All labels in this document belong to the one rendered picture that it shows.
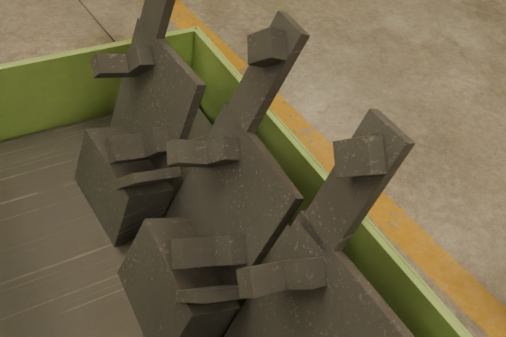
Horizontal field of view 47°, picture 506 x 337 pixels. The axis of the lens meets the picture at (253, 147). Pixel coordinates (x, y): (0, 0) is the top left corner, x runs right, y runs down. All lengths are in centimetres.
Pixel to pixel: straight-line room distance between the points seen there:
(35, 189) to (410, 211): 149
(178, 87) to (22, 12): 222
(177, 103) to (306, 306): 27
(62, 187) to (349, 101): 178
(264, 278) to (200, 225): 17
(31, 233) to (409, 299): 44
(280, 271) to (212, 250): 11
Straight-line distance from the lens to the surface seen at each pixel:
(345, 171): 46
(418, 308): 62
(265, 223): 57
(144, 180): 65
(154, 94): 71
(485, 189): 227
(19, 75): 83
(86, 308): 68
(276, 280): 51
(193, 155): 60
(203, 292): 55
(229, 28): 276
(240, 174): 60
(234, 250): 58
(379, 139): 46
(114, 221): 72
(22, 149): 86
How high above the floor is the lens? 143
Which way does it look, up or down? 42 degrees down
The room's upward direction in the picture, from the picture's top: 9 degrees clockwise
